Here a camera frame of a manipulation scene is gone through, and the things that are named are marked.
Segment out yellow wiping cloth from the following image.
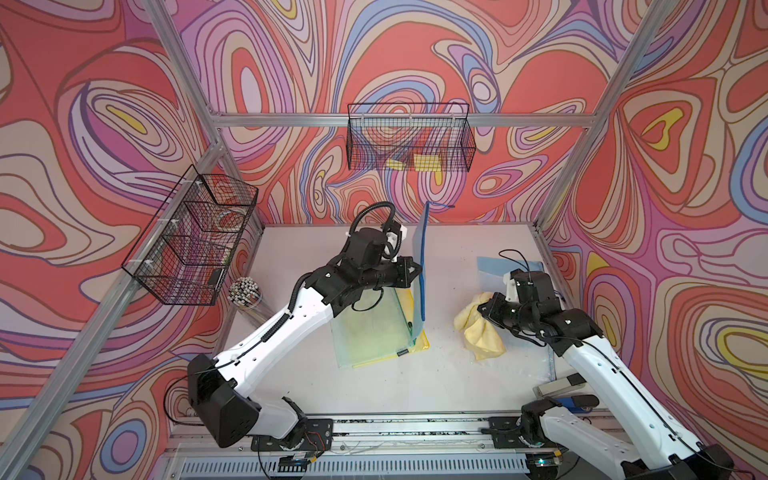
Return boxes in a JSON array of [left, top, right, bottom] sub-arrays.
[[453, 292, 506, 361]]

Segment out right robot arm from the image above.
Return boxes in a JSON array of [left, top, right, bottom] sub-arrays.
[[477, 269, 735, 479]]

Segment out black wire basket back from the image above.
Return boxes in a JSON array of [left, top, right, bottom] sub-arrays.
[[346, 100, 476, 173]]

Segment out clear pencil holder cup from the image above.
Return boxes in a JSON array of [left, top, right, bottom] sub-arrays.
[[228, 277, 274, 327]]

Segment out grey stapler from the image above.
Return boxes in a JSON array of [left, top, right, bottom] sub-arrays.
[[532, 373, 600, 414]]

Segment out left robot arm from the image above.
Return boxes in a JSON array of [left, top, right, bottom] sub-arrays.
[[187, 201, 422, 449]]

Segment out black wire basket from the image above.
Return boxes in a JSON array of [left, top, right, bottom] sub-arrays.
[[121, 166, 258, 306], [346, 100, 476, 173]]

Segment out light blue mesh document bag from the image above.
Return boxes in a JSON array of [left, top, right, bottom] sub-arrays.
[[476, 257, 527, 293]]

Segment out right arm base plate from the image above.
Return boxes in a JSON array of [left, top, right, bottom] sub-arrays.
[[480, 414, 563, 449]]

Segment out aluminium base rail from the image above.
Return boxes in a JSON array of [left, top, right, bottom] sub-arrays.
[[150, 412, 604, 479]]

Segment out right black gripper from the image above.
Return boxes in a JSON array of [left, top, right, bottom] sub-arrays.
[[478, 292, 537, 333]]

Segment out green zip document bag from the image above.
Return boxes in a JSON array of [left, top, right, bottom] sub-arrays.
[[330, 288, 416, 369]]

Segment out black wire basket left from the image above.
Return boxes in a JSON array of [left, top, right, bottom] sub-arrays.
[[121, 166, 258, 306]]

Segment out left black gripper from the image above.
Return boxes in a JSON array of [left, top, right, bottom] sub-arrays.
[[358, 256, 423, 292]]

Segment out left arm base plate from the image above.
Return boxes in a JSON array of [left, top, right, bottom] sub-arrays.
[[251, 418, 334, 453]]

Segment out white blue-zip document bag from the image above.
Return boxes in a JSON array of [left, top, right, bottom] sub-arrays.
[[547, 348, 557, 382]]

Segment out yellow sponge in basket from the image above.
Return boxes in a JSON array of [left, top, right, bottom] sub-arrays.
[[384, 154, 443, 173]]

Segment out yellow document bag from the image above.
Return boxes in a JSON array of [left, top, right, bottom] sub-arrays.
[[348, 289, 430, 368]]

